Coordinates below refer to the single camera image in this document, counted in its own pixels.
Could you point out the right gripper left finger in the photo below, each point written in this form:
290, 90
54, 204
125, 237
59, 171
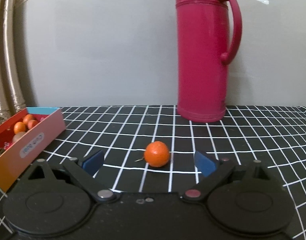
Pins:
81, 172

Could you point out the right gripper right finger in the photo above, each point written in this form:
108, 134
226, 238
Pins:
215, 173

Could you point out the orange tangerine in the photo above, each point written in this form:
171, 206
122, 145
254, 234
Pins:
157, 154
19, 127

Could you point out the large brown oval fruit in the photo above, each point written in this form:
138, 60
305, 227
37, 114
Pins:
18, 136

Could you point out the colourful cardboard fruit box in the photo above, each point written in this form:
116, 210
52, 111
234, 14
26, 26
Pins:
20, 154

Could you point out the orange tangerine in box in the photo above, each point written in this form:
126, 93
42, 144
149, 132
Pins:
19, 127

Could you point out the pink thermos flask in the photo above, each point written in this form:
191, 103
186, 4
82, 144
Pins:
208, 37

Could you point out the beige satin curtain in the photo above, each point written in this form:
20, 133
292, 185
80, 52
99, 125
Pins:
12, 88

